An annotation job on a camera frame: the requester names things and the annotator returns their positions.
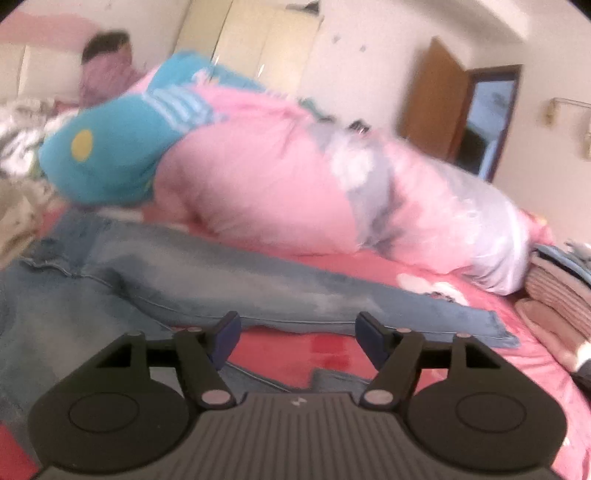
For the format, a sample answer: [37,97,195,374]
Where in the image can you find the blue denim jeans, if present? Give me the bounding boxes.
[1,210,519,439]

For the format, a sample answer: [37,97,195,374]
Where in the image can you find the cream wardrobe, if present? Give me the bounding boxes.
[174,1,322,95]

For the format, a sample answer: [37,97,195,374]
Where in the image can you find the beige garment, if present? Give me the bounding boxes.
[0,178,56,269]

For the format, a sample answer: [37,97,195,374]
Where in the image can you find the person in purple top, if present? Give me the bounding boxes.
[78,30,144,109]

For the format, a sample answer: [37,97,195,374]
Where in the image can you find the red floral bed blanket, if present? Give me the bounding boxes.
[0,207,591,480]

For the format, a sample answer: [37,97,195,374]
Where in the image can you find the white grey patterned blanket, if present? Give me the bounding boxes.
[1,98,79,180]

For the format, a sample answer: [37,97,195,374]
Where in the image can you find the pink floral duvet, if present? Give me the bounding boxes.
[134,69,539,295]

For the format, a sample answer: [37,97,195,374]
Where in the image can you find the pink cream headboard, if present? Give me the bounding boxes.
[1,10,99,101]

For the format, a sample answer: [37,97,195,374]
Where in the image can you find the brown wooden door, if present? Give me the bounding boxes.
[400,37,470,160]

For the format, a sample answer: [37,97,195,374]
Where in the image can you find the stack of folded pink clothes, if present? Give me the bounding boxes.
[515,241,590,393]

